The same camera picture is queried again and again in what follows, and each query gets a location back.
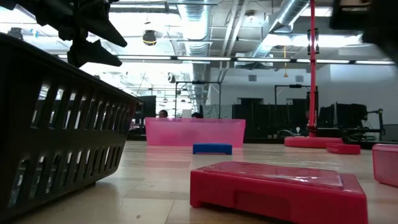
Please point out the black background stand frame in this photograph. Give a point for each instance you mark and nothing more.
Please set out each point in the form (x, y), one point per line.
(199, 82)
(292, 86)

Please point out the pink translucent plastic tray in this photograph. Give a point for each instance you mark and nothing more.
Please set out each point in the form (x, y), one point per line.
(192, 132)

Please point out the person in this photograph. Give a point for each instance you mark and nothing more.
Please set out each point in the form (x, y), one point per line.
(163, 113)
(196, 115)

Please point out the blue plastic box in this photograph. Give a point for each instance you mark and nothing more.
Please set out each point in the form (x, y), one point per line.
(212, 148)

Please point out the black aluminium table frame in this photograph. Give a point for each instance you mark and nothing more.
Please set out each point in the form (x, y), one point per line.
(264, 140)

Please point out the black slotted plastic basket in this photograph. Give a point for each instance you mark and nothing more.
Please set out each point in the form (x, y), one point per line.
(77, 140)

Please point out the red box with grey window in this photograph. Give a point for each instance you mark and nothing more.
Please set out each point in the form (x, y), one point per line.
(343, 149)

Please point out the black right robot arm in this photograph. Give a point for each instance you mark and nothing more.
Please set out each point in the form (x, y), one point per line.
(382, 31)

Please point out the black background monitor pair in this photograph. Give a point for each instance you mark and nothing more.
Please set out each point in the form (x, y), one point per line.
(348, 115)

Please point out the silver ceiling duct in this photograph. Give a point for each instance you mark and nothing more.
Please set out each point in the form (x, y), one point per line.
(292, 12)
(196, 18)

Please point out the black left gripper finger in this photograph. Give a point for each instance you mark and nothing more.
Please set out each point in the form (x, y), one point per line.
(90, 53)
(102, 25)

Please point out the red desk lamp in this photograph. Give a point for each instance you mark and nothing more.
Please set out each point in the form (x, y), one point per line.
(312, 93)

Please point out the black ceiling speaker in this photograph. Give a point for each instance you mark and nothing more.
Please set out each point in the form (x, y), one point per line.
(149, 38)

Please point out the red plastic box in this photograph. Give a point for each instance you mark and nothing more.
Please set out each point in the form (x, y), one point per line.
(387, 165)
(280, 193)

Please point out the dark background partition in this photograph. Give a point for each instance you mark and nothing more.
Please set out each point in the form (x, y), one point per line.
(264, 121)

